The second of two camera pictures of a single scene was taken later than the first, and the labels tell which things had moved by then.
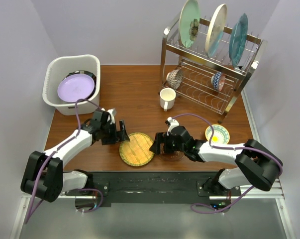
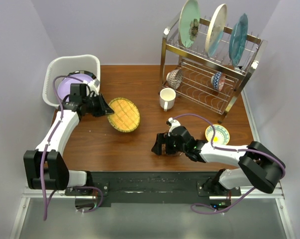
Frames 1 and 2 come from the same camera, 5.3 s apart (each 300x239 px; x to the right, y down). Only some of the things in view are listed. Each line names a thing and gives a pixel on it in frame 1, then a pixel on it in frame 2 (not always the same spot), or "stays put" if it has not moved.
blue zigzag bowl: [218, 80] stays put
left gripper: [118, 136] to [104, 109]
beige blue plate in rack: [216, 29] stays put
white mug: [167, 98] stays put
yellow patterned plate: [136, 151] to [126, 117]
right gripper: [160, 137] stays put
